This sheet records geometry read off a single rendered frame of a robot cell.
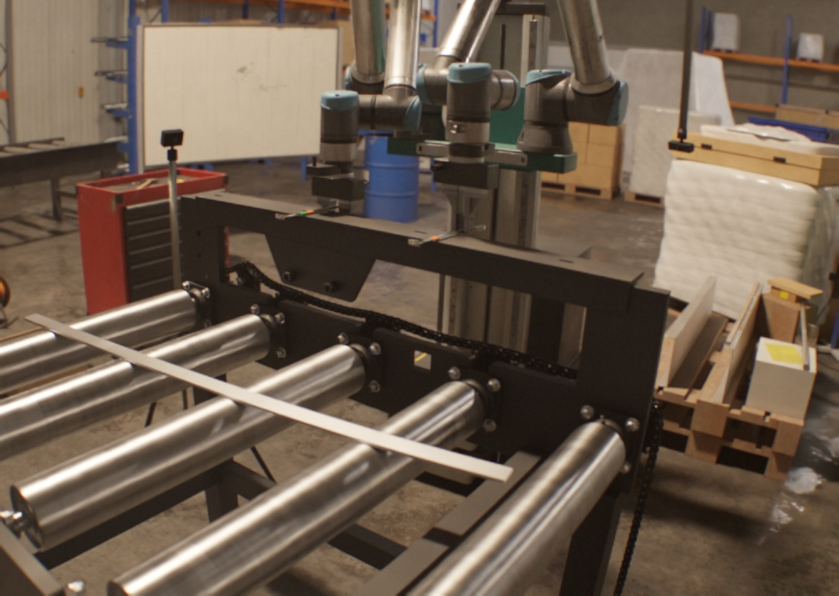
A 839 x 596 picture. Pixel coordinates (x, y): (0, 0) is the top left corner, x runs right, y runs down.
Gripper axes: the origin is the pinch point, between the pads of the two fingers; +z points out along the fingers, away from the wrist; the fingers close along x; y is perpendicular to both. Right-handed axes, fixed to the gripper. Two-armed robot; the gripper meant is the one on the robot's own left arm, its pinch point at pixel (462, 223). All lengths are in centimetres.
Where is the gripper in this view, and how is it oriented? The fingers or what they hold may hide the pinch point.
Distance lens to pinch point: 145.6
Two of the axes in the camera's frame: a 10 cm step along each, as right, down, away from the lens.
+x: 8.2, 2.0, -5.4
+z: -0.3, 9.6, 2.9
